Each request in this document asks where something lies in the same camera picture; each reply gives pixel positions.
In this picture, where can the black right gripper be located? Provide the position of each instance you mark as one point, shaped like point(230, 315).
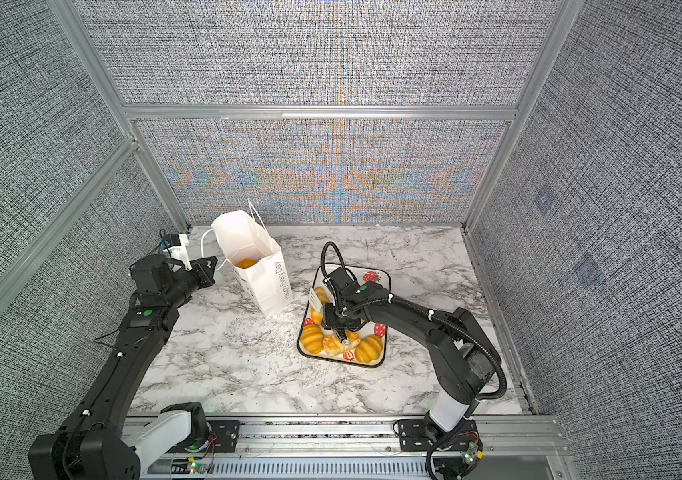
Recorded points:
point(329, 323)

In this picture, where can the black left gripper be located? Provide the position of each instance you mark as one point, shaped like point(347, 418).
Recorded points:
point(205, 274)

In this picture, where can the striped fake croissant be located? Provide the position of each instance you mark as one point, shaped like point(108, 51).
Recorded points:
point(316, 316)

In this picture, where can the sugared fake pastry bottom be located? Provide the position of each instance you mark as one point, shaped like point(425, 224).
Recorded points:
point(335, 346)

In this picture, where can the white printed paper bag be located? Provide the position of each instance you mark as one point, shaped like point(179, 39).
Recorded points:
point(255, 258)

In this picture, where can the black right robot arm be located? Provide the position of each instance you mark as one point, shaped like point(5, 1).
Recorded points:
point(465, 362)

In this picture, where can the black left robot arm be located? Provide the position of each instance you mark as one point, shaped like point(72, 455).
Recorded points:
point(90, 444)

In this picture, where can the white strawberry tray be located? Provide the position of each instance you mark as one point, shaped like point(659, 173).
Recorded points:
point(345, 293)

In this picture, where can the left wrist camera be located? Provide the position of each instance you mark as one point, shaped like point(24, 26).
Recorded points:
point(175, 246)

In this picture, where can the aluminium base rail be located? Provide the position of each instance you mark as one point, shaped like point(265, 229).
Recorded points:
point(368, 446)

